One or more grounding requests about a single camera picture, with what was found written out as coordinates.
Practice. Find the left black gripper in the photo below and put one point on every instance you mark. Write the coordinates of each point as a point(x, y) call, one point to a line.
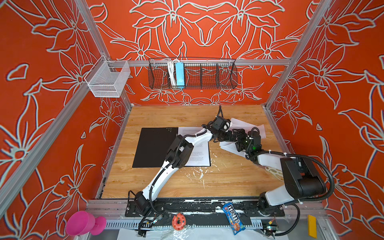
point(227, 136)

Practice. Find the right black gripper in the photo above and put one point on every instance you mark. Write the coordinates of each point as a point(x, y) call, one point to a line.
point(240, 138)

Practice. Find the blue folder black inside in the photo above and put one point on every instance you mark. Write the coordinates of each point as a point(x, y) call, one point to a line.
point(153, 146)

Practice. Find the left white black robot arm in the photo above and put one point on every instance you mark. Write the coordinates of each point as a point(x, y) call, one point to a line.
point(177, 156)

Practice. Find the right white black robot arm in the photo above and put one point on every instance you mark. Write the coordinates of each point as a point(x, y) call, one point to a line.
point(306, 179)

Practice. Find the white scissors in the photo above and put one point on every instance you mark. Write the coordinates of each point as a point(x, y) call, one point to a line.
point(278, 174)

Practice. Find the blue white box in basket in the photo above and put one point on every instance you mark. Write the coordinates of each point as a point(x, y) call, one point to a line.
point(180, 75)

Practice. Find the blue m&m's candy bag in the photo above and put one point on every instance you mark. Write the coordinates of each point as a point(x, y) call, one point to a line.
point(233, 218)

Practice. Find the red donut toy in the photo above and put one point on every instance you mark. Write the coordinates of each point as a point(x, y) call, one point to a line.
point(179, 222)

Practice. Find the yellow block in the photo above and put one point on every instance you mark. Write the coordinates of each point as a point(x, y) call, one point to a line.
point(312, 226)

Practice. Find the clear plastic bin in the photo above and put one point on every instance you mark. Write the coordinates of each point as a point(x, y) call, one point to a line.
point(105, 82)

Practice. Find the pink plastic goblet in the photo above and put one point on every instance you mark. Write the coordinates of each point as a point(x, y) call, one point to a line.
point(82, 222)

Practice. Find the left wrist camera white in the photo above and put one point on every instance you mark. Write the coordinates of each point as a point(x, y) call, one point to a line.
point(226, 125)

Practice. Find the black wire basket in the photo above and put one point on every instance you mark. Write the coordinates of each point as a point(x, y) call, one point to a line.
point(200, 73)

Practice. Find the small circuit board with wires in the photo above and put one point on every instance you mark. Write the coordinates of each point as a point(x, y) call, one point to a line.
point(270, 227)

